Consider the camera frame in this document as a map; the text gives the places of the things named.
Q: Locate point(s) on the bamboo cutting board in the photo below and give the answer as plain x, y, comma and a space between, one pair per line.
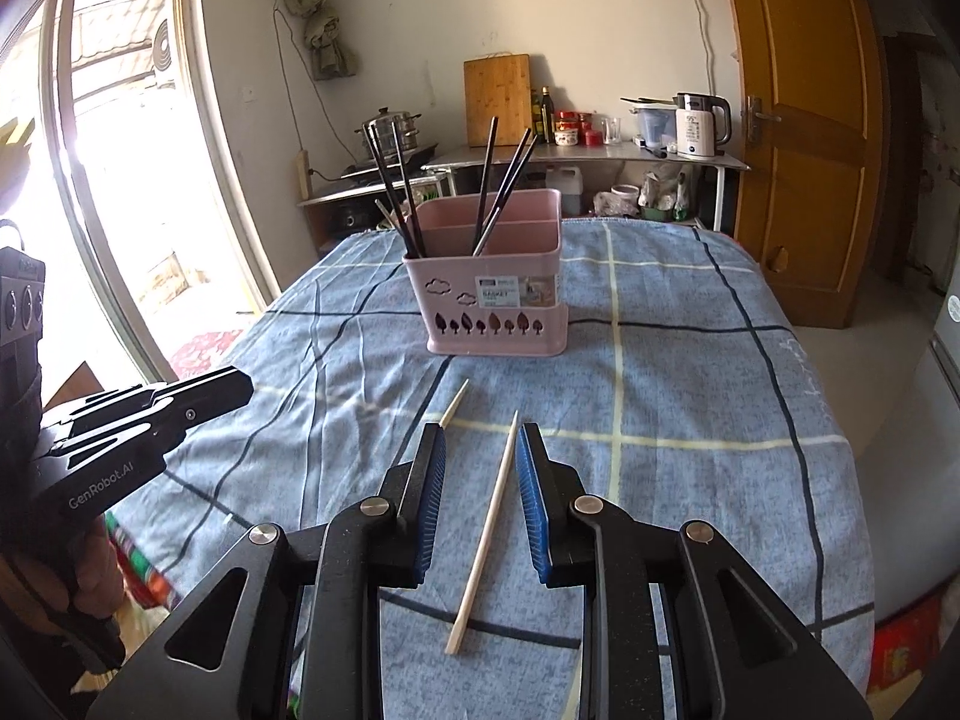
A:
495, 101

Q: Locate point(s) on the red cardboard box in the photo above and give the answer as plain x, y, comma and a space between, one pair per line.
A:
904, 649

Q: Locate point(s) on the clear plastic bag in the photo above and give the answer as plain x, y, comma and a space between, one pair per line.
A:
611, 206

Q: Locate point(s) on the bundle of food bags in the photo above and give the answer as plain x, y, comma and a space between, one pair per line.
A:
664, 191

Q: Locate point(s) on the red patterned mat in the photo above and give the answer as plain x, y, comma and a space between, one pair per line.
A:
202, 349

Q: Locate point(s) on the white glass door frame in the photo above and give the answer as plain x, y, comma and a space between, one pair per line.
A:
217, 165

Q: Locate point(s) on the green bowl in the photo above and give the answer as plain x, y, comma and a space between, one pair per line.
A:
656, 214

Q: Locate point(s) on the white plastic jug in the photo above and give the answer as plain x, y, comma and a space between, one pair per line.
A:
571, 191

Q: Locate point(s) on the outdoor air conditioner unit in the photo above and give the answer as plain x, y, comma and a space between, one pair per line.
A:
161, 52

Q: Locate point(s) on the black induction cooker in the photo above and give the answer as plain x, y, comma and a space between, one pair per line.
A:
356, 171

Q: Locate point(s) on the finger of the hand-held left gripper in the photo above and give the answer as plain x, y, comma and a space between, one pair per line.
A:
214, 386
217, 406

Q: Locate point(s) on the water filter pitcher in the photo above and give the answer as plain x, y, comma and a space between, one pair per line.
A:
652, 127

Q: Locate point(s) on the colourful patterned cloth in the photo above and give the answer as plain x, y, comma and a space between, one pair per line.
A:
139, 562

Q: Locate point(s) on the beige power strip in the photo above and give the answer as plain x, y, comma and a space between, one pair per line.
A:
304, 174

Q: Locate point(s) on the wooden door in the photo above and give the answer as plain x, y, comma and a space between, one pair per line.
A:
810, 165

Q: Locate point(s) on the white bowl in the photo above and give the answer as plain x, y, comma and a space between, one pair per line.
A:
625, 193

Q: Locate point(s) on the wooden chopstick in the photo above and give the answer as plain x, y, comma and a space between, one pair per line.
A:
484, 532
455, 403

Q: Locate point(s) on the white condiment jar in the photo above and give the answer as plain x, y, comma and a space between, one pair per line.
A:
566, 138

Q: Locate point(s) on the person's left hand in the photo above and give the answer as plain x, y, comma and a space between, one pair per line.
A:
97, 574

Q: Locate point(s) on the steel steamer pot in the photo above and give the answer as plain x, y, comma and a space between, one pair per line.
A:
409, 133

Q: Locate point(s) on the white electric kettle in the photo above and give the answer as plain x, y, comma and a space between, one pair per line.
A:
694, 131

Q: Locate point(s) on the dark oil bottle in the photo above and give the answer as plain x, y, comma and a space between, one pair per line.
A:
536, 124
547, 120

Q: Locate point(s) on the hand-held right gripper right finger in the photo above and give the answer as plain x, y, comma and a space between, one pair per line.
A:
532, 510

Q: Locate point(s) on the metal shelf table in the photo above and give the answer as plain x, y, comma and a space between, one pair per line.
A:
600, 154

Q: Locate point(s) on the clear drinking glass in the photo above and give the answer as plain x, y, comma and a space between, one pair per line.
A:
611, 131

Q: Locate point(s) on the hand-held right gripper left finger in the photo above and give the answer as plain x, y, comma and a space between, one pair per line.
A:
431, 510

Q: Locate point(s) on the blue plaid cloth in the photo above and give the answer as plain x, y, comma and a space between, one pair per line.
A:
675, 390

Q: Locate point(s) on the pink utensil basket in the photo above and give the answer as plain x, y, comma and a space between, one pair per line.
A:
442, 307

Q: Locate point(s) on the grey hanging cloth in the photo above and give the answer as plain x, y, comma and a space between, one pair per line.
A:
330, 45

